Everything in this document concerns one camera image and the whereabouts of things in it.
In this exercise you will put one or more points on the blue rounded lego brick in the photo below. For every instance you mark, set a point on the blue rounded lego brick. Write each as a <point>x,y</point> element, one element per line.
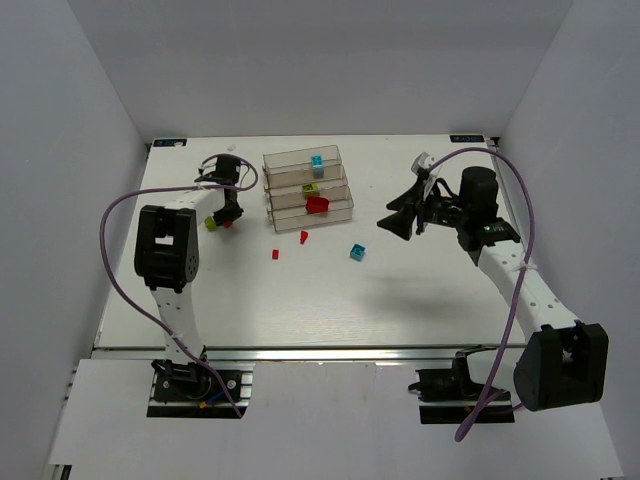
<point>318,166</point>

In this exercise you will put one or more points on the aluminium table rail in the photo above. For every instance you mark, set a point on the aluminium table rail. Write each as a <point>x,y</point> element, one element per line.
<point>297,354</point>

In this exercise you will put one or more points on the clear bin third row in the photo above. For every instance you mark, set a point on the clear bin third row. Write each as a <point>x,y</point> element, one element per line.
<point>290,178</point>

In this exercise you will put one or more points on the clear bin nearest front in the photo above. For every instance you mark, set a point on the clear bin nearest front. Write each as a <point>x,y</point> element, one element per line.
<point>298,218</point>

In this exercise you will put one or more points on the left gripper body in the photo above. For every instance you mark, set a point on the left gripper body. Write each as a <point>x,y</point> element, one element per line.
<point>231,210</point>

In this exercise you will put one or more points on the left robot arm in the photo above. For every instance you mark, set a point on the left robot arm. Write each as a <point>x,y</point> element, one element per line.
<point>166,254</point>

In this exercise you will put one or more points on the clear bin second row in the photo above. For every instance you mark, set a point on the clear bin second row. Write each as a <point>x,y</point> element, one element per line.
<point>290,197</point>

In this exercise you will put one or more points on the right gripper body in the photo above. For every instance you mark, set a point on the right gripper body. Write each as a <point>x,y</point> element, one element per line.
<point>420,211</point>

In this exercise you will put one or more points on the right blue corner label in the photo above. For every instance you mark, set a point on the right blue corner label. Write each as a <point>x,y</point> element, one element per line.
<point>466,138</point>

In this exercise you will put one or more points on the red rounded lego brick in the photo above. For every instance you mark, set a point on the red rounded lego brick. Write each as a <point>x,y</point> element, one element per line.
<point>317,205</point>

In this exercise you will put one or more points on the blue square lego brick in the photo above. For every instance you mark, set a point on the blue square lego brick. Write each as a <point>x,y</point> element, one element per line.
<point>357,252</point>

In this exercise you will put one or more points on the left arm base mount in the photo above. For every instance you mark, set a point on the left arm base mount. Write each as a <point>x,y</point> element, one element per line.
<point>189,391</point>

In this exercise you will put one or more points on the clear bin back row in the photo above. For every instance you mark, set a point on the clear bin back row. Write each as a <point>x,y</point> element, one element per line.
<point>302,159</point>

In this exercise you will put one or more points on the left blue corner label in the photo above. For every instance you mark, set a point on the left blue corner label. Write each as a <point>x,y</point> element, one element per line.
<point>169,142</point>

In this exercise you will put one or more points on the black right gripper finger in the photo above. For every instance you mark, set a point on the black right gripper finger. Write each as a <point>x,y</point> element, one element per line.
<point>399,223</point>
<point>410,199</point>

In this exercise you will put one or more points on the green rounded lego brick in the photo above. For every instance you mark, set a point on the green rounded lego brick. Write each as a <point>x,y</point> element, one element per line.
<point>310,189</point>

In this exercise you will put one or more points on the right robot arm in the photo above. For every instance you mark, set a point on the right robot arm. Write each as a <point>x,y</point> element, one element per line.
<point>564,361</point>

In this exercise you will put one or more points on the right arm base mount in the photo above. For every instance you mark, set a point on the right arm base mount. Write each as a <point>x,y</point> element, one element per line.
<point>448,383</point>

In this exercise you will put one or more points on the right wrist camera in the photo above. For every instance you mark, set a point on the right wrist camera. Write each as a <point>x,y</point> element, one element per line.
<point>425,167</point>

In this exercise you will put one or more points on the blue corner label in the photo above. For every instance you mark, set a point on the blue corner label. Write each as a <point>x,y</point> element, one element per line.
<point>169,142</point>
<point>466,138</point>

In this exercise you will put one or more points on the small green lego piece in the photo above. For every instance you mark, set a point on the small green lego piece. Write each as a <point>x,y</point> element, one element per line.
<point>210,224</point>

